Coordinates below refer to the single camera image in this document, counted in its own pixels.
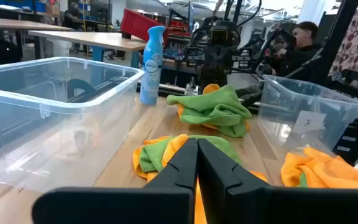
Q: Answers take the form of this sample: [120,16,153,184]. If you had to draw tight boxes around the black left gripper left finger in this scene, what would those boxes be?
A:
[31,138,198,224]

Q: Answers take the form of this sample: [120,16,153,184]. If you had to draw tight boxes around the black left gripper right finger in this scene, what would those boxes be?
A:
[198,139,358,224]

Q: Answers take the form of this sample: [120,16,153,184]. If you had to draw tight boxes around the blue spray bottle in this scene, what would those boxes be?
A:
[139,26,167,106]

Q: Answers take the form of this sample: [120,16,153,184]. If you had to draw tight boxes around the red plastic crate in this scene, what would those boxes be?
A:
[119,8,170,44]

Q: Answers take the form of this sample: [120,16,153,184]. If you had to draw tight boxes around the person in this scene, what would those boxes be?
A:
[261,21,323,82]
[62,2,85,30]

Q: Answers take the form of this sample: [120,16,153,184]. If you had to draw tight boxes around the white paper label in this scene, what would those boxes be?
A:
[290,110,328,135]

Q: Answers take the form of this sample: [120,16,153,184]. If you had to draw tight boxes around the clear plastic bin with label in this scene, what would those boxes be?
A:
[257,74,358,156]

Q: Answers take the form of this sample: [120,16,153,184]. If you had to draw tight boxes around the large clear plastic bin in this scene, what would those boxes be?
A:
[0,57,145,194]

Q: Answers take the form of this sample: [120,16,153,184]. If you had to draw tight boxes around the wooden table with black legs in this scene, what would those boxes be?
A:
[0,17,74,60]

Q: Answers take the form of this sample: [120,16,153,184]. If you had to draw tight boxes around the black aluminium rig frame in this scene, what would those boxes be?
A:
[309,0,358,85]

